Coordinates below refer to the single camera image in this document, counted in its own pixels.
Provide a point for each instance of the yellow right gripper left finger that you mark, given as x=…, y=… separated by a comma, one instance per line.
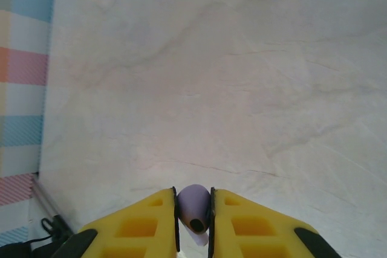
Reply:
x=136, y=230

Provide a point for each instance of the aluminium frame post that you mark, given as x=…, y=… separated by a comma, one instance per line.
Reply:
x=45, y=197

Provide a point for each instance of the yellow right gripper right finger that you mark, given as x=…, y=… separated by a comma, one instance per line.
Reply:
x=257, y=234

